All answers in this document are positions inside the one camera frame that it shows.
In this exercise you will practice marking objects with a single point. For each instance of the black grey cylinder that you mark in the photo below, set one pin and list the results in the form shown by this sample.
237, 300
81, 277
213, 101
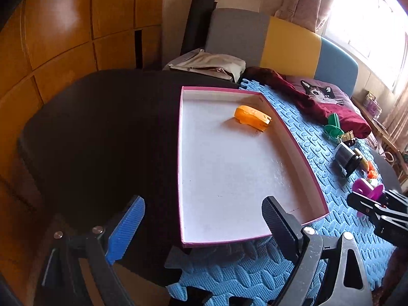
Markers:
347, 159

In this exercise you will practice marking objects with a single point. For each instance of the dark brown gold ornament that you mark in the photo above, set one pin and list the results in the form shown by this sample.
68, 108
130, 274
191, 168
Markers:
348, 138

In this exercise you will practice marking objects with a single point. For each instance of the orange linked cubes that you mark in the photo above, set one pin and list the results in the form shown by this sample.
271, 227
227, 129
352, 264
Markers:
372, 173

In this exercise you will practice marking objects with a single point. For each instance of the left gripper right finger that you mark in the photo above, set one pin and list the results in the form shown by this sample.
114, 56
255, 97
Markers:
284, 228

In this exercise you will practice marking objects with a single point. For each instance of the orange toy car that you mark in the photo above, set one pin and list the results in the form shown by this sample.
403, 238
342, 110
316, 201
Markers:
252, 117

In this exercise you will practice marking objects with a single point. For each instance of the blue foam puzzle mat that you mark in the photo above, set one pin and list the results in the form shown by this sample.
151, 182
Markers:
256, 268

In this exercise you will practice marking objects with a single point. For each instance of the yellow oval perforated object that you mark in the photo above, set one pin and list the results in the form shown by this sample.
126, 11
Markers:
364, 162

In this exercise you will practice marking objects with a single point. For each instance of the black rolled mat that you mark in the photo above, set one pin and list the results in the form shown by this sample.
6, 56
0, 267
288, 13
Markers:
197, 26

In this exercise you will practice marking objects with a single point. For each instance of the pink shallow cardboard box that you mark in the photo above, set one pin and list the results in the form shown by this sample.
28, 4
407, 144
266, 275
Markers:
226, 169

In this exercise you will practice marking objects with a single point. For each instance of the wooden side table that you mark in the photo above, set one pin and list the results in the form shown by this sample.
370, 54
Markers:
384, 139

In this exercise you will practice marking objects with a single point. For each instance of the dark red folded blanket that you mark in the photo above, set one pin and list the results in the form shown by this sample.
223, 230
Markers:
349, 120

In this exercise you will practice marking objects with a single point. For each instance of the wooden wardrobe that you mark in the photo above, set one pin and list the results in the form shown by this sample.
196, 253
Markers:
45, 46

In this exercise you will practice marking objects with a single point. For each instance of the magenta plastic cup toy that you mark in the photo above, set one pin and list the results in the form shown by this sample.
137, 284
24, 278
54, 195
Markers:
365, 189

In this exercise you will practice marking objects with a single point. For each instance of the cat print pillow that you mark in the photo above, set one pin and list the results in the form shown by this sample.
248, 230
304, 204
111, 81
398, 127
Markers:
322, 92

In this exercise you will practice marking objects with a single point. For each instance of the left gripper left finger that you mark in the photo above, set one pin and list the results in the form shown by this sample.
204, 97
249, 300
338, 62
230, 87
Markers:
122, 229

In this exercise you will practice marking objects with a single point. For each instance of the purple box on table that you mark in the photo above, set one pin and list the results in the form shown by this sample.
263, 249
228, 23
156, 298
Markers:
371, 105

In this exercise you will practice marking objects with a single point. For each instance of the grey yellow blue headboard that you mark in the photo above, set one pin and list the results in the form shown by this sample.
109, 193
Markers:
269, 42

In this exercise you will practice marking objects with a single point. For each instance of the beige canvas bag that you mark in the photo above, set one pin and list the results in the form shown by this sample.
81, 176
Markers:
221, 66

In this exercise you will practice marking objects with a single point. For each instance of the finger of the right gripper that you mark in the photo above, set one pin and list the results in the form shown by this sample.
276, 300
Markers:
366, 206

